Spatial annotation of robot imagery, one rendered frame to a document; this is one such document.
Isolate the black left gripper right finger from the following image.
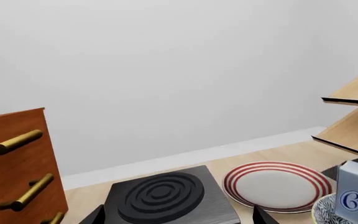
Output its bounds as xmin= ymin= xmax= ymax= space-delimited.
xmin=252 ymin=205 xmax=280 ymax=224

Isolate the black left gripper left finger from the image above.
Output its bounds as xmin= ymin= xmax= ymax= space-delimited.
xmin=78 ymin=203 xmax=106 ymax=224

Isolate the brown wooden drawer cabinet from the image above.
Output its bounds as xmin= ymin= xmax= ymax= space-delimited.
xmin=0 ymin=106 xmax=70 ymax=224

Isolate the light wooden slanted shelf rack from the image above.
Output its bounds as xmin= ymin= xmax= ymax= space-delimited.
xmin=310 ymin=68 xmax=358 ymax=187

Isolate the white blue-lettered carton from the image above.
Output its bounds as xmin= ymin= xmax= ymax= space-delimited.
xmin=334 ymin=160 xmax=358 ymax=223

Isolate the black flat stove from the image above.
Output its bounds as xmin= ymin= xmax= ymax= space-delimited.
xmin=103 ymin=164 xmax=241 ymax=224

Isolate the white plate with red rings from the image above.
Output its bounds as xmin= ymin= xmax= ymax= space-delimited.
xmin=221 ymin=161 xmax=333 ymax=213

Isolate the brass bar drawer handle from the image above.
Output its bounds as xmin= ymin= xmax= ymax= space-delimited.
xmin=0 ymin=129 xmax=44 ymax=156
xmin=40 ymin=211 xmax=65 ymax=224
xmin=0 ymin=172 xmax=55 ymax=212

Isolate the black ringed stove burner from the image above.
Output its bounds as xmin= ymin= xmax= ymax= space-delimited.
xmin=117 ymin=172 xmax=206 ymax=224

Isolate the black-and-white patterned bowl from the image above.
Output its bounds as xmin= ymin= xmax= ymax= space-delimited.
xmin=311 ymin=192 xmax=358 ymax=224

